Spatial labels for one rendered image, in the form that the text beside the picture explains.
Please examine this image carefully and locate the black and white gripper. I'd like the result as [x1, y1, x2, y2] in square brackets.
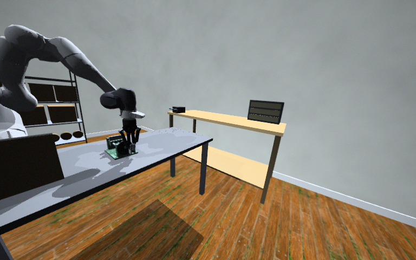
[119, 119, 141, 154]

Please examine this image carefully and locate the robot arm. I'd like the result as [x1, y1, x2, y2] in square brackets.
[0, 25, 145, 139]

